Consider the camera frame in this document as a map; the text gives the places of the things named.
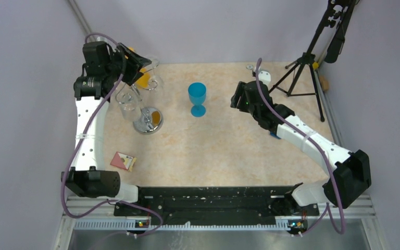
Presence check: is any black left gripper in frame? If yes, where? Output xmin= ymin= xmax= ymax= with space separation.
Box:
xmin=105 ymin=42 xmax=151 ymax=85

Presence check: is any chrome wine glass rack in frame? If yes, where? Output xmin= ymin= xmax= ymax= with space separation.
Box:
xmin=117 ymin=57 xmax=164 ymax=134

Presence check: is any blue plastic wine glass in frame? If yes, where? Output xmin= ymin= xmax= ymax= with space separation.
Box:
xmin=188 ymin=82 xmax=207 ymax=117

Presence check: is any clear tall wine glass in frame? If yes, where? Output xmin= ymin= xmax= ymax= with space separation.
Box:
xmin=145 ymin=55 xmax=164 ymax=91

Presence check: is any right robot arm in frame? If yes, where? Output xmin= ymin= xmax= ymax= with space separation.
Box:
xmin=230 ymin=81 xmax=371 ymax=215

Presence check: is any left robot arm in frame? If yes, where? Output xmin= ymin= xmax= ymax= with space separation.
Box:
xmin=61 ymin=41 xmax=151 ymax=215

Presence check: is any orange plastic wine glass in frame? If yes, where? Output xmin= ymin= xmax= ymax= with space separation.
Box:
xmin=123 ymin=55 xmax=151 ymax=89

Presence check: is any red triangular card box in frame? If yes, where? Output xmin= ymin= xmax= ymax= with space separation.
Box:
xmin=110 ymin=152 xmax=136 ymax=171

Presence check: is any blue orange toy block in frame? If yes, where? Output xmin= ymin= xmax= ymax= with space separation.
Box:
xmin=270 ymin=132 xmax=281 ymax=140

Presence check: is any black tripod stand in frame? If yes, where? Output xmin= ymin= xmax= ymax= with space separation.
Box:
xmin=269 ymin=0 xmax=359 ymax=122

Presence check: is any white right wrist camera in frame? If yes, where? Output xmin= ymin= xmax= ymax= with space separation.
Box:
xmin=252 ymin=69 xmax=272 ymax=85

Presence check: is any black base frame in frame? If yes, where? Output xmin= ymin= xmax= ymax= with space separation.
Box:
xmin=114 ymin=186 xmax=320 ymax=226

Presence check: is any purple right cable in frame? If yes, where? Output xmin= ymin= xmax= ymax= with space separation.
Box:
xmin=255 ymin=57 xmax=347 ymax=237

